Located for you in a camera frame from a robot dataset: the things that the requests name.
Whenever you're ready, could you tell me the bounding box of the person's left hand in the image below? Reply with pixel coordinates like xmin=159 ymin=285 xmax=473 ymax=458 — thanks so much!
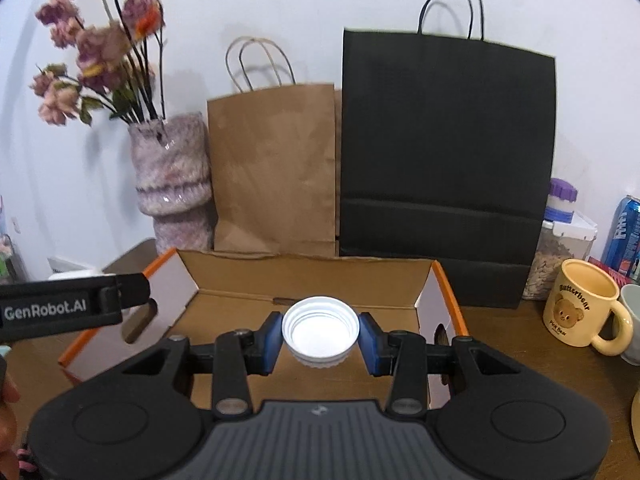
xmin=0 ymin=359 xmax=20 ymax=480

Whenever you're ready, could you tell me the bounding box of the orange cardboard box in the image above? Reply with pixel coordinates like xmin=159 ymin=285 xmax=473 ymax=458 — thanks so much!
xmin=58 ymin=249 xmax=468 ymax=384

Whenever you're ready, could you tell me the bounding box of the yellow bear mug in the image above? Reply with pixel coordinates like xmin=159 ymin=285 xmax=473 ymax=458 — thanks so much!
xmin=542 ymin=259 xmax=634 ymax=356

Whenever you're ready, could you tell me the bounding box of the clear food container with seeds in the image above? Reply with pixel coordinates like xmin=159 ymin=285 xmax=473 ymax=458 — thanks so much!
xmin=522 ymin=211 xmax=598 ymax=301

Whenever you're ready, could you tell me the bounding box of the pink knitted textured vase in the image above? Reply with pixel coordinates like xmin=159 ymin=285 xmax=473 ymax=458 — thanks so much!
xmin=128 ymin=113 xmax=213 ymax=254

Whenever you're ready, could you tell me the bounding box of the brown paper bag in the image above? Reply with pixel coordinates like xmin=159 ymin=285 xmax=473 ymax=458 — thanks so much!
xmin=207 ymin=68 xmax=337 ymax=257

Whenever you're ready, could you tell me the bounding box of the black paper bag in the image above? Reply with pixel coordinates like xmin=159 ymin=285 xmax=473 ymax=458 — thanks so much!
xmin=340 ymin=0 xmax=556 ymax=309

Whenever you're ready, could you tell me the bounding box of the purple lidded small jar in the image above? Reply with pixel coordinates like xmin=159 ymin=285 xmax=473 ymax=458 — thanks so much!
xmin=544 ymin=178 xmax=578 ymax=223

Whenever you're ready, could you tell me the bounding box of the pale green bowl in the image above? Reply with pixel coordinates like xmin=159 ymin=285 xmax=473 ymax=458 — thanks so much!
xmin=618 ymin=283 xmax=640 ymax=366

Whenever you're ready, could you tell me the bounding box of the blue soda can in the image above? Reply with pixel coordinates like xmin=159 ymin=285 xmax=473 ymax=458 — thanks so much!
xmin=602 ymin=195 xmax=640 ymax=278

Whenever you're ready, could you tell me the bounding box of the dried pink rose bouquet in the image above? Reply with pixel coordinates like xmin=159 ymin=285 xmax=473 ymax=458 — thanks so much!
xmin=30 ymin=0 xmax=166 ymax=126

